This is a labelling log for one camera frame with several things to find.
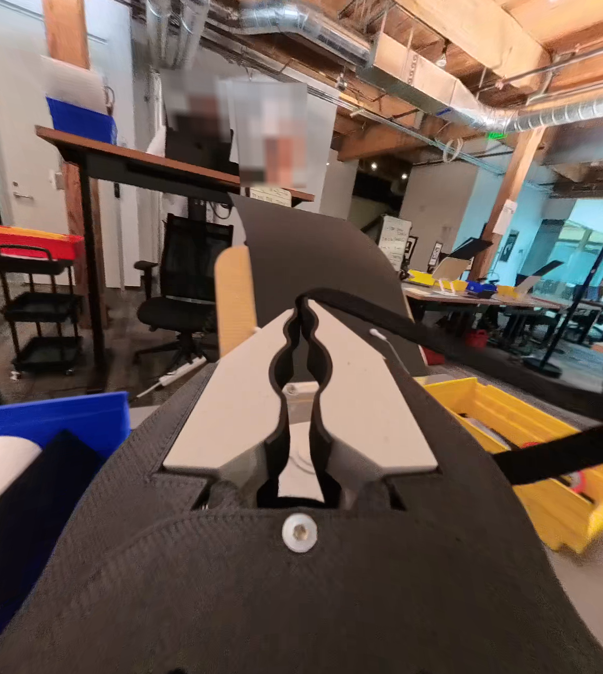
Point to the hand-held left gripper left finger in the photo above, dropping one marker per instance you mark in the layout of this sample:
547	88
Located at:
222	421

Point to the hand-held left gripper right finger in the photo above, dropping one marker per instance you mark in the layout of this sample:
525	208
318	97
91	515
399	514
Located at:
380	421

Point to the white power strip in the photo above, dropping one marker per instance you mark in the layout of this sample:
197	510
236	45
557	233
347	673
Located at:
175	377

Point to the yellow plastic bin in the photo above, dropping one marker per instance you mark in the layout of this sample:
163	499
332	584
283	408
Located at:
512	421

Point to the long wooden desk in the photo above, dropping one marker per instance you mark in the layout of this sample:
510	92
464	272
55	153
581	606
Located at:
480	300

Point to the black mesh office chair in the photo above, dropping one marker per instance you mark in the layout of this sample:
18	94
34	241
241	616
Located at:
191	263

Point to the blue plastic bin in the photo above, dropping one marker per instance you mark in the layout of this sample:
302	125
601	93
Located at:
59	416

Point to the whiteboard with writing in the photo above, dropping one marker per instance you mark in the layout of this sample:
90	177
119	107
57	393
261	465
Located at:
394	242

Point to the wooden board with black mat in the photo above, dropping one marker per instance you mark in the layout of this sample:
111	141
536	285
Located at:
301	253

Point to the black fabric piece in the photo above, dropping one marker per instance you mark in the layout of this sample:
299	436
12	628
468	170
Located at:
38	516

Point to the black utility cart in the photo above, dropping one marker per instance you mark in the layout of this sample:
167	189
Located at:
43	311

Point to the black round-top pole stand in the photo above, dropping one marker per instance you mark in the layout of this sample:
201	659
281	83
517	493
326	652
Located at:
586	279

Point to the long red bin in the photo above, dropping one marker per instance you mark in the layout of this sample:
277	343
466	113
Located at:
22	242

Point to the wooden standing desk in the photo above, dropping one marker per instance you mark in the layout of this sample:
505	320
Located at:
122	160

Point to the green exit sign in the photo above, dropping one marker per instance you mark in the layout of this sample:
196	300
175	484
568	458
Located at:
496	135

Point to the small blue bin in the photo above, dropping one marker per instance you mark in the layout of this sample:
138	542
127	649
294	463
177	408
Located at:
80	121

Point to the silver ceiling duct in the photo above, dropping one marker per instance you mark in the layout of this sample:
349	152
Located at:
459	95
291	21

